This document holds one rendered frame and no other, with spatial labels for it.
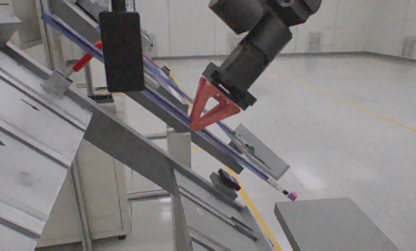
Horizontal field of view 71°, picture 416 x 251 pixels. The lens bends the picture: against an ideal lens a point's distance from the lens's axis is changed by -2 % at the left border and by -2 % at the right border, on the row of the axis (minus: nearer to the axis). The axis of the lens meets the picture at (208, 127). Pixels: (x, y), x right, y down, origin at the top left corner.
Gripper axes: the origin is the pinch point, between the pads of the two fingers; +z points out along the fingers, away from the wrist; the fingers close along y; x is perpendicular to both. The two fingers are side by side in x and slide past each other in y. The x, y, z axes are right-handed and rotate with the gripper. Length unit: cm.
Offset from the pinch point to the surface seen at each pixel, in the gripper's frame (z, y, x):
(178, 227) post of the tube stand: 36, -32, 31
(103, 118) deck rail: 10.2, -7.7, -10.7
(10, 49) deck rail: 9.2, -7.6, -27.8
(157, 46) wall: 27, -749, 65
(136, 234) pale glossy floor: 85, -90, 50
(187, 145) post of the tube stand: 12.1, -32.5, 14.8
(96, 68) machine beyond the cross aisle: 100, -439, -18
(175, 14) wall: -65, -750, 51
